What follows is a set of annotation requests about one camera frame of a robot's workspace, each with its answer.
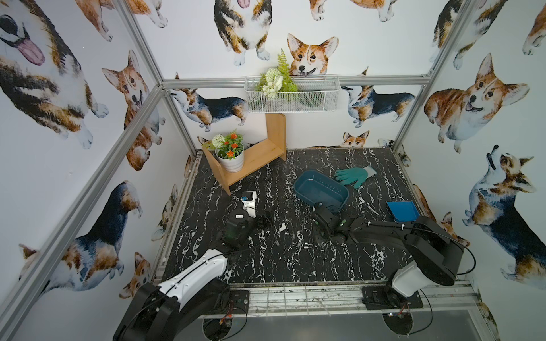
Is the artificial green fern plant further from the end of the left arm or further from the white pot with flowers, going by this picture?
the end of the left arm

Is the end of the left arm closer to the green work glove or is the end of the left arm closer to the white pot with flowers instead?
the white pot with flowers

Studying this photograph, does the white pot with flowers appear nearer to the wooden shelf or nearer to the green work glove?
the wooden shelf

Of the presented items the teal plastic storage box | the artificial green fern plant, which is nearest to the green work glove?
the teal plastic storage box

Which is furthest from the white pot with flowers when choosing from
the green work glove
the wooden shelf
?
the green work glove

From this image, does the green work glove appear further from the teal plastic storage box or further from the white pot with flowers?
the white pot with flowers

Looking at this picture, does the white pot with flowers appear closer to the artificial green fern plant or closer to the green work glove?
the artificial green fern plant

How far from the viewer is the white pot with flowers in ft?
3.10

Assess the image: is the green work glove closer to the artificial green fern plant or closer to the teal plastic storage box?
the teal plastic storage box

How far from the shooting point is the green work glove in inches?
42.7

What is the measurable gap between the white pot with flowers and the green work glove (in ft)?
1.65
